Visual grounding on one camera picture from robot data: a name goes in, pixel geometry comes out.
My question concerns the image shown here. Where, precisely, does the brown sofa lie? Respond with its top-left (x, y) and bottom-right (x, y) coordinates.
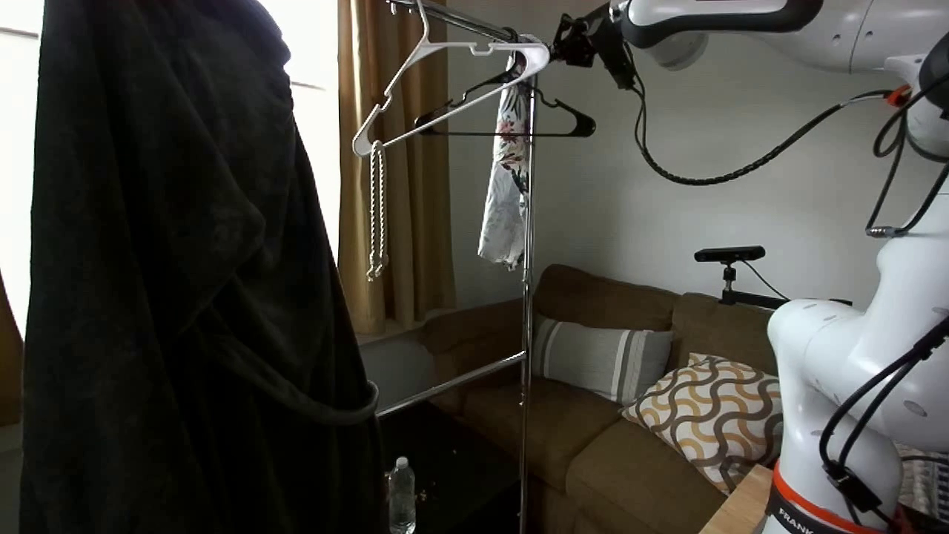
top-left (423, 262), bottom-right (796, 534)

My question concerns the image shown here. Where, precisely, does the grey striped pillow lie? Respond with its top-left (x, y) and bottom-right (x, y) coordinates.
top-left (530, 314), bottom-right (677, 407)

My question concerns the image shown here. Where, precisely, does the white floral towel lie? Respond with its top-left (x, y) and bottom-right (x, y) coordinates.
top-left (475, 82), bottom-right (536, 274)

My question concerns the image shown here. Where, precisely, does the black hanger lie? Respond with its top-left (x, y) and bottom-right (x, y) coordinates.
top-left (412, 53), bottom-right (598, 143)

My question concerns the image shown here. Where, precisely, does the bright window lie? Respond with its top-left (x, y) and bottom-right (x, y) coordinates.
top-left (0, 0), bottom-right (345, 339)

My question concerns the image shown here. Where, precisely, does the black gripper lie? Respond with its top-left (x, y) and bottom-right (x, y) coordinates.
top-left (548, 2), bottom-right (644, 91)

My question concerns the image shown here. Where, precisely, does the black hanging robe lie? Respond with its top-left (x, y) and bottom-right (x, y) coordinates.
top-left (17, 0), bottom-right (382, 534)

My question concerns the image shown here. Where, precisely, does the white plastic hanger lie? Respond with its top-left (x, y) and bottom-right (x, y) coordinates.
top-left (351, 0), bottom-right (555, 159)

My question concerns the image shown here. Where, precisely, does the clear plastic bottle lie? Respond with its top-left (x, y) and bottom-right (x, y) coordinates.
top-left (382, 453), bottom-right (421, 534)

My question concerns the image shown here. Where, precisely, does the metal clothes rack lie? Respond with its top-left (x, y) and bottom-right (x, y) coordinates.
top-left (373, 0), bottom-right (548, 534)

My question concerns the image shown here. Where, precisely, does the black camera on stand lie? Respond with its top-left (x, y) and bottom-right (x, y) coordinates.
top-left (692, 243), bottom-right (853, 312)

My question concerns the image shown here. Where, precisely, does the white bead necklace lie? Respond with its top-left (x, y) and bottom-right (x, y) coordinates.
top-left (364, 143), bottom-right (388, 284)

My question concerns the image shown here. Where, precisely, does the brown curtain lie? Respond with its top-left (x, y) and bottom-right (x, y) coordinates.
top-left (0, 277), bottom-right (28, 429)
top-left (335, 0), bottom-right (456, 339)

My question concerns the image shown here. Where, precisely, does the patterned cloth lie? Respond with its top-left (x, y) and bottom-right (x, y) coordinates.
top-left (898, 447), bottom-right (949, 523)

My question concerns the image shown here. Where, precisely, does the wavy patterned pillow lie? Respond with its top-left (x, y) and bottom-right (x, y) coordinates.
top-left (621, 351), bottom-right (788, 499)

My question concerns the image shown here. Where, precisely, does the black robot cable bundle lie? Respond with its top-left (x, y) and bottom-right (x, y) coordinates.
top-left (633, 76), bottom-right (949, 510)

